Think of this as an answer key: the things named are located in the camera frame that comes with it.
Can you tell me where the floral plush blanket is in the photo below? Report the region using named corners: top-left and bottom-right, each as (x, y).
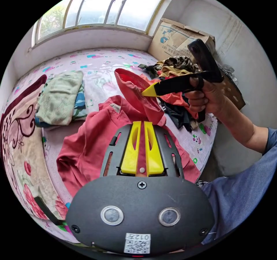
top-left (0, 74), bottom-right (68, 222)

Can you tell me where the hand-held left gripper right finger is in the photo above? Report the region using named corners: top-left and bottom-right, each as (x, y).
top-left (143, 121), bottom-right (164, 177)

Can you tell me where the person's right hand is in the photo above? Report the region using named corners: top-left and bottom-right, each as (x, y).
top-left (184, 77), bottom-right (231, 118)

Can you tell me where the stack of folded clothes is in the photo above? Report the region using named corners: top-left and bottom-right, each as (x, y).
top-left (34, 70), bottom-right (88, 129)

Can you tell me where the arched window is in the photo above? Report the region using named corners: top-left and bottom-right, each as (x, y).
top-left (31, 0), bottom-right (176, 49)

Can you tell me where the red long sleeve shirt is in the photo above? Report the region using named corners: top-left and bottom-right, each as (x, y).
top-left (56, 68), bottom-right (201, 193)

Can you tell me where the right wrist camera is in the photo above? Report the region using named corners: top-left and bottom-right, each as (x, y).
top-left (187, 38), bottom-right (223, 75)

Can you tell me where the cardboard carton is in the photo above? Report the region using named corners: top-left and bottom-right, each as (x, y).
top-left (148, 18), bottom-right (216, 65)

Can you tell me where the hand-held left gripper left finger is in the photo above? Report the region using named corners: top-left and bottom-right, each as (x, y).
top-left (120, 121), bottom-right (142, 174)

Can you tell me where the pile of clothes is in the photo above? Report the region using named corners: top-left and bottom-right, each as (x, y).
top-left (138, 56), bottom-right (209, 133)

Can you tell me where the bed with pink printed sheet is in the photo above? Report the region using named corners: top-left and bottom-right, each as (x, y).
top-left (0, 47), bottom-right (218, 244)

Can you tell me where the person's right forearm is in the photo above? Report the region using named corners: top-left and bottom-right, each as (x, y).
top-left (213, 103), bottom-right (271, 155)

